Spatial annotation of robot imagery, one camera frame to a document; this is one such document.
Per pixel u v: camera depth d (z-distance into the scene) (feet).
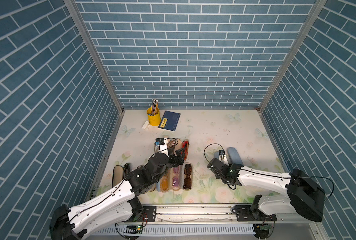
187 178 2.71
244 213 2.43
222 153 2.51
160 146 2.07
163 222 2.38
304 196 1.38
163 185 2.52
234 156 3.05
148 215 2.42
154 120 3.45
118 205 1.95
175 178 2.77
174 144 3.09
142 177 1.79
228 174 2.10
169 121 3.68
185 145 3.16
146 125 3.54
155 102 3.35
